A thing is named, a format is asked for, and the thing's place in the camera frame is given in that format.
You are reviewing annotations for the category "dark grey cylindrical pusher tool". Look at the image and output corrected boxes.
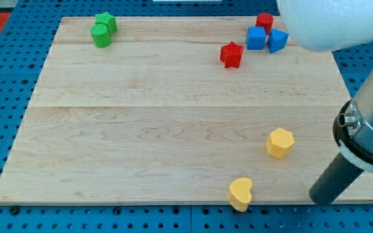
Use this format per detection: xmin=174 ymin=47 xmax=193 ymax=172
xmin=309 ymin=153 xmax=364 ymax=206

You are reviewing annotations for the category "blue triangle block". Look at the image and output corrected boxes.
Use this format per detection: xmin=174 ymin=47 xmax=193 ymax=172
xmin=267 ymin=29 xmax=289 ymax=54

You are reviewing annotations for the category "blue cube block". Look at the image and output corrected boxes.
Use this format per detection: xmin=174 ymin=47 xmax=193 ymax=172
xmin=246 ymin=27 xmax=267 ymax=50

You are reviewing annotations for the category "red cylinder block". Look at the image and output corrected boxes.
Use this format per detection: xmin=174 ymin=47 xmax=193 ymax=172
xmin=255 ymin=13 xmax=275 ymax=36

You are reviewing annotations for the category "red star block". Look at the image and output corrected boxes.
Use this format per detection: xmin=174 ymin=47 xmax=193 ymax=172
xmin=220 ymin=41 xmax=243 ymax=68

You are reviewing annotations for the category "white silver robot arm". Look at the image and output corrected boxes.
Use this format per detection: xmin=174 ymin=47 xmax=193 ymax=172
xmin=277 ymin=0 xmax=373 ymax=172

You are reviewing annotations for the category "green star block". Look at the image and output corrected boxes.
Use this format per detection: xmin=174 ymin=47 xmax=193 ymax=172
xmin=95 ymin=11 xmax=119 ymax=36

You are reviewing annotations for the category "yellow heart block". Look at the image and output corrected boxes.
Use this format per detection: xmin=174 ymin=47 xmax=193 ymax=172
xmin=227 ymin=177 xmax=253 ymax=212

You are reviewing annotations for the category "light wooden board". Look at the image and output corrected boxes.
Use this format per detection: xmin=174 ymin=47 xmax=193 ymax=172
xmin=0 ymin=16 xmax=373 ymax=206

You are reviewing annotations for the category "yellow hexagon block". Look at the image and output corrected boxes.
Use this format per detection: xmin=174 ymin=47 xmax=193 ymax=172
xmin=266 ymin=128 xmax=295 ymax=159

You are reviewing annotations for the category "green cylinder block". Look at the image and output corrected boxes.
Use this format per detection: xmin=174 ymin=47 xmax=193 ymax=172
xmin=90 ymin=24 xmax=111 ymax=48

